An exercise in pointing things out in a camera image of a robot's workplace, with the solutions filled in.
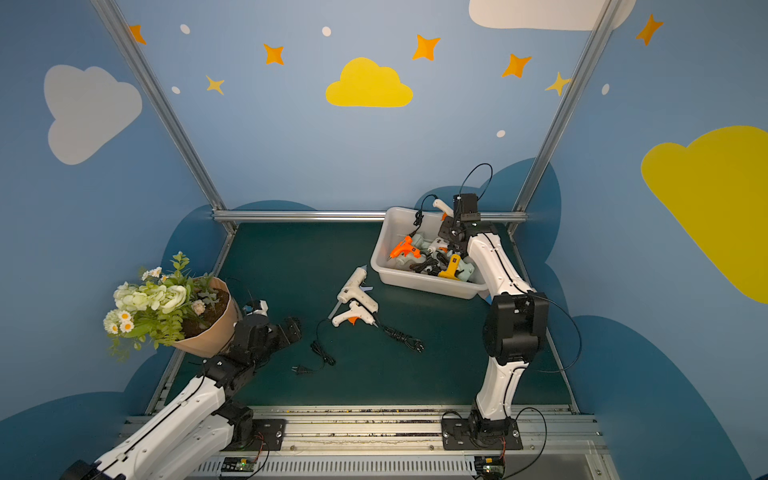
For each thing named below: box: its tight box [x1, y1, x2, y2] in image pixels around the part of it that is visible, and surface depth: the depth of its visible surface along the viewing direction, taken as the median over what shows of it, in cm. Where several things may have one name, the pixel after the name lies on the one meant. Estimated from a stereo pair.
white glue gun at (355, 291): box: [328, 264, 379, 319], surface depth 101 cm
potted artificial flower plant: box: [103, 251, 240, 361], surface depth 67 cm
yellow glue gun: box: [438, 253, 461, 281], surface depth 103 cm
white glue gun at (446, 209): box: [432, 198, 454, 221], surface depth 95 cm
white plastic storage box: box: [370, 207, 484, 299], surface depth 106 cm
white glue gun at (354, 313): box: [332, 301, 378, 328], surface depth 97 cm
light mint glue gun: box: [428, 238, 449, 254], surface depth 113 cm
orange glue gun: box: [387, 236, 422, 260], surface depth 109 cm
